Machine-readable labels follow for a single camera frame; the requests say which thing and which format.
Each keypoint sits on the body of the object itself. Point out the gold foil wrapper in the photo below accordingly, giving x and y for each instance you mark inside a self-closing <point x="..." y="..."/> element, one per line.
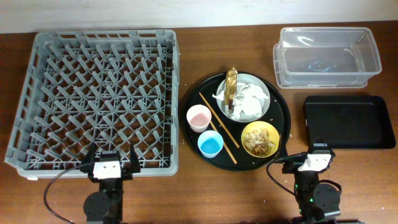
<point x="230" y="88"/>

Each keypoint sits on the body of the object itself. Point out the black rectangular tray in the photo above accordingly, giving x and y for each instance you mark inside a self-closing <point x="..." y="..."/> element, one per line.
<point x="349" y="122"/>

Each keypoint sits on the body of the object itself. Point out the grey dishwasher rack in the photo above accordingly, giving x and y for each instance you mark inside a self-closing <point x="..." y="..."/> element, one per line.
<point x="115" y="89"/>

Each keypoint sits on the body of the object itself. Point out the blue cup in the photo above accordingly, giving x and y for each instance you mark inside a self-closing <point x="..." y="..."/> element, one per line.
<point x="210" y="143"/>

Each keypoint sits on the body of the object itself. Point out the lower wooden chopstick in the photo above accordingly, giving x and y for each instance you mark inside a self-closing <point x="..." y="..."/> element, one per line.
<point x="224" y="144"/>

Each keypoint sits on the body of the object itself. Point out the food scraps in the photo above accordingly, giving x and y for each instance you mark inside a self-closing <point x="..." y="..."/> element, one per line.
<point x="258" y="142"/>

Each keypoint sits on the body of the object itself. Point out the clear plastic bin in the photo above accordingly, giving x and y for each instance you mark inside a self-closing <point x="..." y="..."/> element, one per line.
<point x="325" y="57"/>

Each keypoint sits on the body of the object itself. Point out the upper wooden chopstick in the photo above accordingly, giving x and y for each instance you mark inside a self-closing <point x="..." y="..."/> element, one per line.
<point x="220" y="121"/>

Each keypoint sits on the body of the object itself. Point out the white napkin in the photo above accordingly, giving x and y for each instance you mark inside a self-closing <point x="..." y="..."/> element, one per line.
<point x="250" y="101"/>

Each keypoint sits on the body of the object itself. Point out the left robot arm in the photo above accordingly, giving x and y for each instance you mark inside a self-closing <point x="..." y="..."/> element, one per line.
<point x="106" y="204"/>

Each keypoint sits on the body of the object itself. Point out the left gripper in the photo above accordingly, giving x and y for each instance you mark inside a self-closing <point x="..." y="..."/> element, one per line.
<point x="87" y="161"/>

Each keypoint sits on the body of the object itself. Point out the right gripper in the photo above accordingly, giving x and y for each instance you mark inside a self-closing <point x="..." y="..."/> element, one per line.
<point x="293" y="165"/>

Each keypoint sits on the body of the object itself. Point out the round black tray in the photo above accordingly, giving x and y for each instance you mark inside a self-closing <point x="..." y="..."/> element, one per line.
<point x="234" y="156"/>

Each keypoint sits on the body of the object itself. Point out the pink cup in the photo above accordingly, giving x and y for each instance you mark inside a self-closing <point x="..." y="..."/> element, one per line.
<point x="198" y="117"/>

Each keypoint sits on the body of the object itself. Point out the yellow bowl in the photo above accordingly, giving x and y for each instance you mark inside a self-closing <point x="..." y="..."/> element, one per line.
<point x="274" y="134"/>

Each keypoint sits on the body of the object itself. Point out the grey round plate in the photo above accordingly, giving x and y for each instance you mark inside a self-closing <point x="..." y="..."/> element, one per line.
<point x="261" y="93"/>

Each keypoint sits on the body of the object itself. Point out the wooden chopstick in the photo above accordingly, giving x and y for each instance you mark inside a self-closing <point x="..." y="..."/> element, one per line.
<point x="220" y="121"/>
<point x="224" y="144"/>

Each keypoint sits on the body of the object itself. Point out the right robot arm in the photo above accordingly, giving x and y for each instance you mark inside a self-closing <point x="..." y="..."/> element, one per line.
<point x="318" y="200"/>

